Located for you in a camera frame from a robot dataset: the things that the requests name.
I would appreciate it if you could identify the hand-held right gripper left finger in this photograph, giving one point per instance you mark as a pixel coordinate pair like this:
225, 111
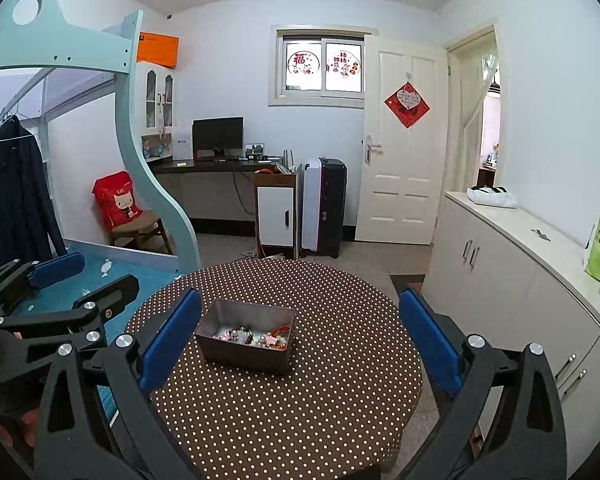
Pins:
172, 340

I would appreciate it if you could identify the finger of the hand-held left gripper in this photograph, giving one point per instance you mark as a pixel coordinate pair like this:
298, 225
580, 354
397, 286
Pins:
107, 297
57, 267

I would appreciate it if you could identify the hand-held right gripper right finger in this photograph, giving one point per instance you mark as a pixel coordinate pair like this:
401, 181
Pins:
430, 345

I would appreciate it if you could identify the grey metal tin box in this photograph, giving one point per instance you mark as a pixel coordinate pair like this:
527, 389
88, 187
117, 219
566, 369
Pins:
245, 357

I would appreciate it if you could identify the pink jewelry piece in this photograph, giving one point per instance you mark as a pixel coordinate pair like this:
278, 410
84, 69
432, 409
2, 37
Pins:
222, 334

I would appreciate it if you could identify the blue printed bed sheet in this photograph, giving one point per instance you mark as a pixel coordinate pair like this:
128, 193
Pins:
115, 267

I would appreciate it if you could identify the brown door mat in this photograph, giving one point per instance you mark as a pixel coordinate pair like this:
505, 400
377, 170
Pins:
406, 281

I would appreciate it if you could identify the wooden chair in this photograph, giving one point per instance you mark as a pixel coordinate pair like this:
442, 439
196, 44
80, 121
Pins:
140, 222

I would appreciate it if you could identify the dark navy hanging jacket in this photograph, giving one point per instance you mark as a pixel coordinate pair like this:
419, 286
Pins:
15, 195

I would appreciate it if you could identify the red cartoon bag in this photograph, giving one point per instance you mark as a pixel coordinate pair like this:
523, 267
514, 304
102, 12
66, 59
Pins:
120, 205

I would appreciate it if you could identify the cream sideboard cabinet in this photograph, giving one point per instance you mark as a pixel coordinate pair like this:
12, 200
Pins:
500, 270

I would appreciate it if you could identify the brown polka dot tablecloth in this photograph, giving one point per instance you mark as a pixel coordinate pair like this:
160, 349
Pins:
330, 410

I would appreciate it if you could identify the white power strip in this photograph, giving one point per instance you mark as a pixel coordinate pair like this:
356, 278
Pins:
267, 256

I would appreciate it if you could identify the white panel door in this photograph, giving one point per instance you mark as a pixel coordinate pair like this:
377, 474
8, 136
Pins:
395, 200

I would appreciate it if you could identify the bunch of keys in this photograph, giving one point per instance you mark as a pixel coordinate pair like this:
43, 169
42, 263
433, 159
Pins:
540, 233

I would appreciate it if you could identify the white plastic bag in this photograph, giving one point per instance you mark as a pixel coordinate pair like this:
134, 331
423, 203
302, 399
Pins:
495, 199

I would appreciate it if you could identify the small white door cabinet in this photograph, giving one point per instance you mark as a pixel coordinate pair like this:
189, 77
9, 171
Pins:
272, 215

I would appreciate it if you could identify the dark wooden desk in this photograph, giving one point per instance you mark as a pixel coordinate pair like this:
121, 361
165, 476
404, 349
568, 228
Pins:
205, 166

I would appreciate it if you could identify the black suitcase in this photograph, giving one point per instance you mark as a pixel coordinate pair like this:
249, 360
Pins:
332, 205

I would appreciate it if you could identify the white box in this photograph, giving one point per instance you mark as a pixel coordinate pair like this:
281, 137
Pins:
182, 140

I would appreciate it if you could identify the white suitcase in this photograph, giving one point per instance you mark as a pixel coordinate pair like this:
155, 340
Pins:
310, 205

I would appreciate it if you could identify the white glass-door cabinet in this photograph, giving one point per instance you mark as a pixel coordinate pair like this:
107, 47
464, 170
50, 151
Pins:
155, 95

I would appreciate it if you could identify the black computer monitor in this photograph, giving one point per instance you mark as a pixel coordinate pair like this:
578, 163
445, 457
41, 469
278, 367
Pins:
217, 132

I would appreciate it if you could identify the white router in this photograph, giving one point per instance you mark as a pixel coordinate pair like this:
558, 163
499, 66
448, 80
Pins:
287, 166

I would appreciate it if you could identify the orange cardboard box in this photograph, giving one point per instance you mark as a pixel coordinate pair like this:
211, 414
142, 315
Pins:
157, 50

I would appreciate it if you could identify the sheer door curtain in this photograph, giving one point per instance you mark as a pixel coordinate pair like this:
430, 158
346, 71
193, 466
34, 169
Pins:
477, 110

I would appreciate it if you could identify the red diamond door decoration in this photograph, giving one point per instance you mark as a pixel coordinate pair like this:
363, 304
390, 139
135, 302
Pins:
406, 105

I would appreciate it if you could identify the white framed window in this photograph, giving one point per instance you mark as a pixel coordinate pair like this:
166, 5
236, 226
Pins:
305, 85

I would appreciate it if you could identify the red paper window sticker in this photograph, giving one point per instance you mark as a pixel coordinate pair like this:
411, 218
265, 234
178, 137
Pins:
300, 62
344, 62

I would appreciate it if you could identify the light blue bunk bed frame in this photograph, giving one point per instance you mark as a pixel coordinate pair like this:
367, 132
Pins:
145, 180

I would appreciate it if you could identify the small photo frame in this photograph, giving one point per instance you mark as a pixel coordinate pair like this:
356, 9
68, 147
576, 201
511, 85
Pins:
255, 150

